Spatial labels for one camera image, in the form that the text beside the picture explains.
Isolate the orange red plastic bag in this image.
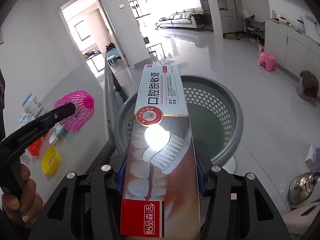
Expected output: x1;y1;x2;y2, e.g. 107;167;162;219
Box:
27;133;48;157

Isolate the person's left hand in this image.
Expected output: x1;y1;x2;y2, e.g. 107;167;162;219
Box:
2;164;43;224

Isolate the shoe rack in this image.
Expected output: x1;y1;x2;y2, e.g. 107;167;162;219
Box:
245;18;265;45

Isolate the white bottle on cabinet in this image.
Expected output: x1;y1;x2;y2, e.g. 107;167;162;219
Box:
297;15;305;33

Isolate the blue white tissue pack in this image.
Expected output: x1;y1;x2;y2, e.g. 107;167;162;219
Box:
18;113;35;128

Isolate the yellow plastic ring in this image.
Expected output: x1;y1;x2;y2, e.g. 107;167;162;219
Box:
41;145;61;176

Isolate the pink mesh basket toy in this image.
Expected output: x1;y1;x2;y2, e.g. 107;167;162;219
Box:
54;90;94;133

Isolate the small white cap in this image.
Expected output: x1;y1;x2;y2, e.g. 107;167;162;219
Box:
49;132;59;145

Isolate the steel kettle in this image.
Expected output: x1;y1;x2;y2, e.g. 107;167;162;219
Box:
287;172;319;206

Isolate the pink plastic stool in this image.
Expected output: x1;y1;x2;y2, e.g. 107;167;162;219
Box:
258;52;276;72

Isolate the white jar blue lid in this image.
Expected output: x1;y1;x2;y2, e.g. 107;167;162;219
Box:
22;93;43;118

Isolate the toothpaste box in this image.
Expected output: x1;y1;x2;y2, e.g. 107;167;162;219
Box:
120;64;200;239

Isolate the white sideboard cabinet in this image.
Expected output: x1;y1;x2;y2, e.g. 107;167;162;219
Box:
265;19;320;79

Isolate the brown cloth on basket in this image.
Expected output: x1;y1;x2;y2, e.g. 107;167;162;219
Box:
296;70;319;101

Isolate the grey perforated trash basket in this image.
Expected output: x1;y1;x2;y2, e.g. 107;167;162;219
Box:
114;74;244;168

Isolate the grey sofa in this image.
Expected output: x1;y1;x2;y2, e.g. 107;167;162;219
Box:
158;7;213;31

